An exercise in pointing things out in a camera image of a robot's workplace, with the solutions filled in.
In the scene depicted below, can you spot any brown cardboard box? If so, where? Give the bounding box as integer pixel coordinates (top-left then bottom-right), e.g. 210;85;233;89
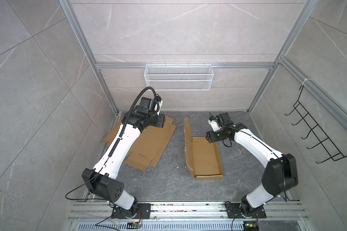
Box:
184;118;224;181

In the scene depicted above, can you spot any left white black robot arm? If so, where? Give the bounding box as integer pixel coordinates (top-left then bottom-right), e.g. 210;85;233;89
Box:
82;94;165;210

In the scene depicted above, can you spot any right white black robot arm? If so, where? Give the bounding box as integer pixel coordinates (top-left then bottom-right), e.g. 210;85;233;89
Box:
206;113;298;215

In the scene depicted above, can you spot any left flat cardboard stack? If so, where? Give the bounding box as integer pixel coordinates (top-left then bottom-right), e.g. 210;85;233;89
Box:
102;115;177;171

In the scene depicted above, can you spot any right small circuit board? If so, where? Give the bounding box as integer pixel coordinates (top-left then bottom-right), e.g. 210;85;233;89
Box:
243;222;259;231

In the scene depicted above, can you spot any small circuit board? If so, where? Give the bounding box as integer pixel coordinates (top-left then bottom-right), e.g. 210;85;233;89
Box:
126;222;142;229
243;222;259;231

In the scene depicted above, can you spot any left small circuit board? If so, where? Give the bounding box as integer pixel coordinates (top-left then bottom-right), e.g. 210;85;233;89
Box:
126;222;142;229

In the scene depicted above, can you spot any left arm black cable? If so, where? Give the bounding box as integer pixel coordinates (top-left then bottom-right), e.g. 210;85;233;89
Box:
65;86;157;231

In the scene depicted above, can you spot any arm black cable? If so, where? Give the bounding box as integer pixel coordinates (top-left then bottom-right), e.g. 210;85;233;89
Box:
65;86;157;231
209;112;288;203

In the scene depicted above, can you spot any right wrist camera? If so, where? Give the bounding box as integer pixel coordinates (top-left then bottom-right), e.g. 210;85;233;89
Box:
208;118;221;132

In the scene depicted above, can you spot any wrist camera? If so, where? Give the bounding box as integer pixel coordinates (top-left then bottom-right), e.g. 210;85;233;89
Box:
154;94;163;115
208;118;221;132

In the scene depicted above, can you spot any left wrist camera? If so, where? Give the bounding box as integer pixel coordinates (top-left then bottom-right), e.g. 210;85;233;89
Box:
154;94;163;115

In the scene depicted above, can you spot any white wire mesh basket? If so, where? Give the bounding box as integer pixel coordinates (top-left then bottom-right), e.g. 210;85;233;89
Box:
144;64;214;91

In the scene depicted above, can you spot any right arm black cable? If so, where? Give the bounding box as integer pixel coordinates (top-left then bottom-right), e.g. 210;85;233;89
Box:
209;112;288;203

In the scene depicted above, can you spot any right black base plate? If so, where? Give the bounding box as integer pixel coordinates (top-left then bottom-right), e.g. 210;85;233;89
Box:
224;202;267;218

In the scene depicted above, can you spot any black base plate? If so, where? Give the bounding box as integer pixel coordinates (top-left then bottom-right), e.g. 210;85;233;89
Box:
111;203;152;219
224;202;267;218

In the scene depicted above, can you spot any black wire hook rack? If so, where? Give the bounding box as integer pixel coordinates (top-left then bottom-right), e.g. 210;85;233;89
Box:
284;86;347;164

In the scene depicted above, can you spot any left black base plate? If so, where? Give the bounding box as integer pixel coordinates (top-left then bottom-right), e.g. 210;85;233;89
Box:
111;203;152;219

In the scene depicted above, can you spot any slotted grey cable duct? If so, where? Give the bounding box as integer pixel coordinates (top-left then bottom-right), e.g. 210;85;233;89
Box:
76;220;244;231

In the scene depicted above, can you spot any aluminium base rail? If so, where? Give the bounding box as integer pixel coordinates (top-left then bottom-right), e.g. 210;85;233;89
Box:
67;201;308;221

